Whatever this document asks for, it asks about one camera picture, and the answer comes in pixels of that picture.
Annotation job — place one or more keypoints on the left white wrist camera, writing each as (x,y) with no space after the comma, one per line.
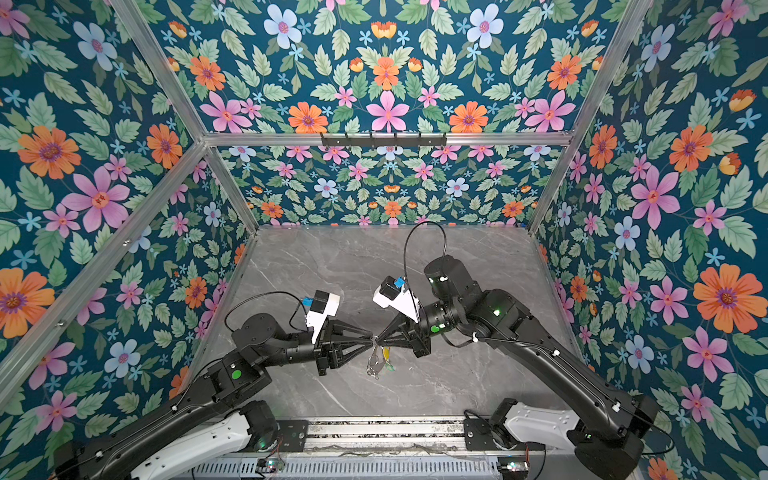
(319,308)

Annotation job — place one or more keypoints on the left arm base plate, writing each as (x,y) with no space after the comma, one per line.
(288,436)

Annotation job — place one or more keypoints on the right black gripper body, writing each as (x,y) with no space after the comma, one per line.
(420,334)

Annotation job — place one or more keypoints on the black hook rail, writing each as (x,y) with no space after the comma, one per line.
(371,140)

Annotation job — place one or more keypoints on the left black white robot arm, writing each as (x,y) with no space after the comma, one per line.
(225,385)

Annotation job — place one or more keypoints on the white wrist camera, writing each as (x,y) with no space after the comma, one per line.
(393,293)
(319,308)

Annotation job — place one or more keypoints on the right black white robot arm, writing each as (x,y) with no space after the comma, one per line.
(601,425)

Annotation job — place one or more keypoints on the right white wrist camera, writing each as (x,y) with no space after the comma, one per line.
(393,293)

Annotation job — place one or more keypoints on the small circuit board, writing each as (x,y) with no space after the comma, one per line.
(266,466)
(512,469)

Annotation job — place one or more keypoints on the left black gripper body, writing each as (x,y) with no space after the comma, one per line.
(322,351)

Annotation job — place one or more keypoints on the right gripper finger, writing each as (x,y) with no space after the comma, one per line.
(396,326)
(397,341)

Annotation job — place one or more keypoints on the right small circuit board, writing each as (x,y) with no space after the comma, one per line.
(512,469)

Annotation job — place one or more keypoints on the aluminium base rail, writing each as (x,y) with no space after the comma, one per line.
(416,447)

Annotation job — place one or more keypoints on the left small circuit board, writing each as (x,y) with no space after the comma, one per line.
(266,466)

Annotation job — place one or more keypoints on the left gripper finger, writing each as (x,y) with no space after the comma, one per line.
(345,352)
(345,332)

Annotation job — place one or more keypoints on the metal keyring with red handle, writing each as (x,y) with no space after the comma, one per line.
(376,361)

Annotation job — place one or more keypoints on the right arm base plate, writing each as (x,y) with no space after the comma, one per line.
(486,433)

